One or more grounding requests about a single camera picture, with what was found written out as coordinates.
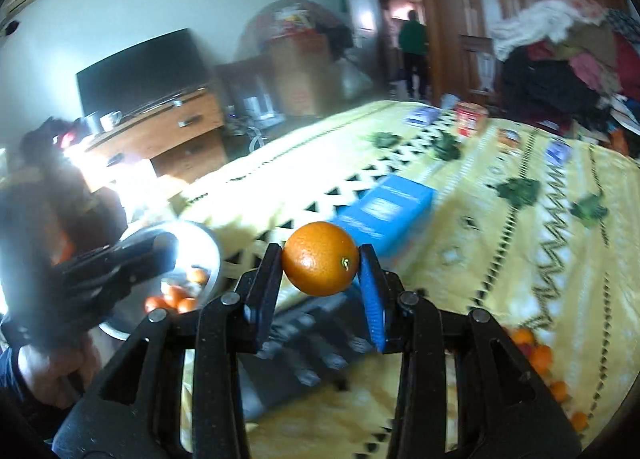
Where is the wooden chair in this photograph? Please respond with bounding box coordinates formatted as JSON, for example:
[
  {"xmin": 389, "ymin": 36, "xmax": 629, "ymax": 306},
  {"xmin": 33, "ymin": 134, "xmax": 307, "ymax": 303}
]
[{"xmin": 459, "ymin": 35, "xmax": 501, "ymax": 96}]

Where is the wooden dresser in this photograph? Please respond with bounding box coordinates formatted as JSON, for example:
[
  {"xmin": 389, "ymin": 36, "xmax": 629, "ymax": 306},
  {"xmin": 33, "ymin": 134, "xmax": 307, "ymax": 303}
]
[{"xmin": 82, "ymin": 88, "xmax": 230, "ymax": 184}]

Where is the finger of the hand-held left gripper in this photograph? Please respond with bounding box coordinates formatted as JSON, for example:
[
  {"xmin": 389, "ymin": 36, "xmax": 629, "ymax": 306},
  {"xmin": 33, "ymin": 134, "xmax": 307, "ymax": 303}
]
[
  {"xmin": 65, "ymin": 266, "xmax": 168, "ymax": 327},
  {"xmin": 62, "ymin": 231, "xmax": 180, "ymax": 280}
]

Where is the green leafy vegetable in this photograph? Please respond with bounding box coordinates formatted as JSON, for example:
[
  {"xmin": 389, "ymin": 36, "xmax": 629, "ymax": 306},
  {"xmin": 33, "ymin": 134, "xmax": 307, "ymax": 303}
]
[
  {"xmin": 570, "ymin": 194, "xmax": 611, "ymax": 227},
  {"xmin": 431, "ymin": 135, "xmax": 463, "ymax": 162},
  {"xmin": 367, "ymin": 131, "xmax": 403, "ymax": 150}
]

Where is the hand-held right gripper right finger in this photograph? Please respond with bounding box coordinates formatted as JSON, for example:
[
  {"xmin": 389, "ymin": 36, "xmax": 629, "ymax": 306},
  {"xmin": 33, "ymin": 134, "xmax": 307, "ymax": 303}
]
[{"xmin": 357, "ymin": 244, "xmax": 583, "ymax": 459}]

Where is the clear plastic bag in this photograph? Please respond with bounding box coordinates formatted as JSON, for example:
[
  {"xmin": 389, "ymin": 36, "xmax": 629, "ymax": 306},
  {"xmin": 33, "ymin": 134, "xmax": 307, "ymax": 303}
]
[{"xmin": 235, "ymin": 0, "xmax": 361, "ymax": 90}]

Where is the blue carton box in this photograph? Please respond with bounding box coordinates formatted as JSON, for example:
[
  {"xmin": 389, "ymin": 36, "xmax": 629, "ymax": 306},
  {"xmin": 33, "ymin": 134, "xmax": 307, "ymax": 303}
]
[{"xmin": 331, "ymin": 174, "xmax": 437, "ymax": 260}]

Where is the large metal basin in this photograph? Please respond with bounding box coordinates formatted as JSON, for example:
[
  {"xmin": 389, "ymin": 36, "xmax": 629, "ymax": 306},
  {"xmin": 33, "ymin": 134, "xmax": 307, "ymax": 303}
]
[{"xmin": 99, "ymin": 220, "xmax": 227, "ymax": 341}]

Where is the black television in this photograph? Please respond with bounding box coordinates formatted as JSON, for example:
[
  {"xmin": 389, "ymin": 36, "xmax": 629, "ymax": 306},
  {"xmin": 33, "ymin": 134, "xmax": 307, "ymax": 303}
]
[{"xmin": 76, "ymin": 29, "xmax": 211, "ymax": 116}]

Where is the blue small packet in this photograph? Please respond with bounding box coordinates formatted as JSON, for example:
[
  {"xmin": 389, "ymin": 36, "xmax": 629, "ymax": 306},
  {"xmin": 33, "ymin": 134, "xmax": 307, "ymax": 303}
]
[{"xmin": 545, "ymin": 140, "xmax": 573, "ymax": 168}]

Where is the yellow patterned bedspread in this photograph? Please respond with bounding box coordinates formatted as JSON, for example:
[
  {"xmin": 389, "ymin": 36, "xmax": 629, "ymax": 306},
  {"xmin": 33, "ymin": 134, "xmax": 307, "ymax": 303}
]
[{"xmin": 175, "ymin": 99, "xmax": 640, "ymax": 459}]

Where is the round orange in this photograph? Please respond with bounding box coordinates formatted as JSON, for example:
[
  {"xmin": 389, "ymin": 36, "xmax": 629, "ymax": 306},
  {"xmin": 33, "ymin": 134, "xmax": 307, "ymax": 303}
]
[{"xmin": 282, "ymin": 221, "xmax": 360, "ymax": 297}]

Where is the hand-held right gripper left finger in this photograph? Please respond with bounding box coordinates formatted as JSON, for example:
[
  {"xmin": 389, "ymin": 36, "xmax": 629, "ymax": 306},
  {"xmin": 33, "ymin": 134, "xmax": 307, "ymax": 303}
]
[{"xmin": 52, "ymin": 243, "xmax": 285, "ymax": 459}]

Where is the blue and white packet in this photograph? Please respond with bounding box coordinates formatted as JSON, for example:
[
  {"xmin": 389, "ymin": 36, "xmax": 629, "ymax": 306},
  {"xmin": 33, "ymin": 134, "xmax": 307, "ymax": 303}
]
[{"xmin": 404, "ymin": 106, "xmax": 442, "ymax": 128}]

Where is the red small box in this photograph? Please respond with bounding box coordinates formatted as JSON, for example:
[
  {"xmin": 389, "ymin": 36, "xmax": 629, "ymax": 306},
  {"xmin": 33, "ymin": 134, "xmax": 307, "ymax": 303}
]
[{"xmin": 454, "ymin": 101, "xmax": 490, "ymax": 138}]

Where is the person's left hand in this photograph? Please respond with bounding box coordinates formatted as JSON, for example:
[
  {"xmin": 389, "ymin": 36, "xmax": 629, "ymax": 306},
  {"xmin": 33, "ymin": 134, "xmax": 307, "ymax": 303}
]
[{"xmin": 17, "ymin": 334, "xmax": 103, "ymax": 411}]

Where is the black box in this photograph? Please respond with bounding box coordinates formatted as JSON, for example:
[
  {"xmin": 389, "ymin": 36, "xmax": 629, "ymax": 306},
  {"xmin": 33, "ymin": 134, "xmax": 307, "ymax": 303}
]
[{"xmin": 239, "ymin": 296, "xmax": 382, "ymax": 422}]

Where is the pile of clothes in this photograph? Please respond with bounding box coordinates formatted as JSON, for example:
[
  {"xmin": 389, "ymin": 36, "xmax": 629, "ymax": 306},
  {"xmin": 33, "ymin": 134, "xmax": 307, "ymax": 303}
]
[{"xmin": 490, "ymin": 0, "xmax": 640, "ymax": 160}]

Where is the brown cardboard box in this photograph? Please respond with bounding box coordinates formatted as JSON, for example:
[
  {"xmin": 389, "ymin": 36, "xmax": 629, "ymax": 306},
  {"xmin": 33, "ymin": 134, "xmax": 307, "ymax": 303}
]
[{"xmin": 270, "ymin": 34, "xmax": 335, "ymax": 117}]

